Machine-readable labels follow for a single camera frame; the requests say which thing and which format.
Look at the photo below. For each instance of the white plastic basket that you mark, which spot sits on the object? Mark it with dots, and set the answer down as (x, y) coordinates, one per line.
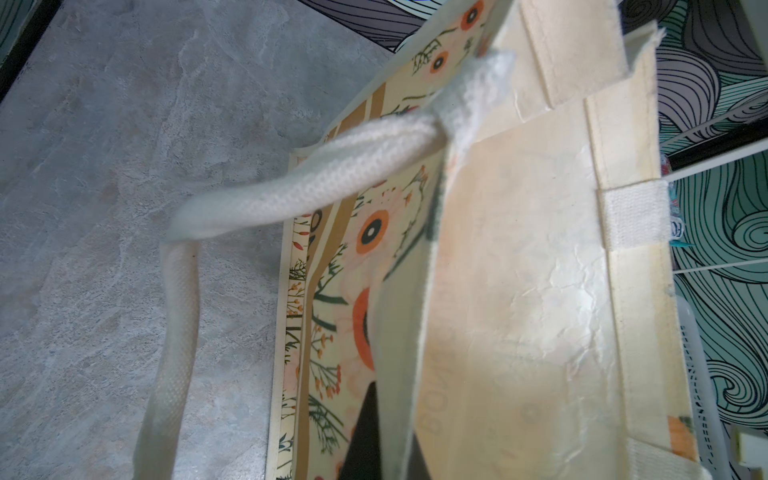
(709, 432)

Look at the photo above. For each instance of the floral canvas tote bag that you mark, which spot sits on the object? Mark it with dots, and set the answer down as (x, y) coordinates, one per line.
(484, 233)

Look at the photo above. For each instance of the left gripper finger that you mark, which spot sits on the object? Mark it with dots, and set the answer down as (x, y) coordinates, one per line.
(363, 458)

